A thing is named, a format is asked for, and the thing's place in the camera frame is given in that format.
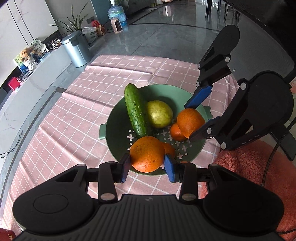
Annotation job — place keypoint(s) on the brown teddy bear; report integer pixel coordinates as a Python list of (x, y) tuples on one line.
[(25, 55)]

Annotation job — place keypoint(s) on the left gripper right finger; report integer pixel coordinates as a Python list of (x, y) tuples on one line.
[(188, 175)]

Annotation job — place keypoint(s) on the orange tangerine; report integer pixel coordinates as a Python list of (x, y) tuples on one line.
[(147, 154), (169, 149), (189, 121), (176, 133)]

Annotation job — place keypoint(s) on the white marble TV cabinet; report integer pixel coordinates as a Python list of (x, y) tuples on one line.
[(19, 104)]

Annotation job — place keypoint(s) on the green leafy plant right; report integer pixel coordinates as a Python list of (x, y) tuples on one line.
[(75, 21)]

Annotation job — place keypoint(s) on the small white heater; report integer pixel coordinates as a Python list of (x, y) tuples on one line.
[(116, 25)]

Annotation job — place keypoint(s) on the salmon pink towel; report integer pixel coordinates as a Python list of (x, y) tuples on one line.
[(249, 162)]

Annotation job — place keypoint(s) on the silver pedal trash bin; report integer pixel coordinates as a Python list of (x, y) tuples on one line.
[(77, 48)]

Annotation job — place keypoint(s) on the blue water jug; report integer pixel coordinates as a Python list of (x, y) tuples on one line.
[(117, 12)]

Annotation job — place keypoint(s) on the green cucumber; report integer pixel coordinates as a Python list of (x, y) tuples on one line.
[(137, 111)]

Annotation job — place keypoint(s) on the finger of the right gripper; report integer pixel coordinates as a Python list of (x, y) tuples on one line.
[(200, 94), (208, 130)]

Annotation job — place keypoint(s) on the green colander bowl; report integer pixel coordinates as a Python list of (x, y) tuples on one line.
[(120, 135)]

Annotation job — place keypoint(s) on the red box right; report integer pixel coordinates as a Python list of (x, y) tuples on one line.
[(15, 83)]

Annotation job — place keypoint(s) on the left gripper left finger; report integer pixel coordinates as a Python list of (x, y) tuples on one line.
[(107, 174)]

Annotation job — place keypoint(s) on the red TIME bottle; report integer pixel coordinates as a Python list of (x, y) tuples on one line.
[(6, 235)]

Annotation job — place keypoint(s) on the white plastic bag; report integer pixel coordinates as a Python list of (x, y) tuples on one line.
[(90, 34)]

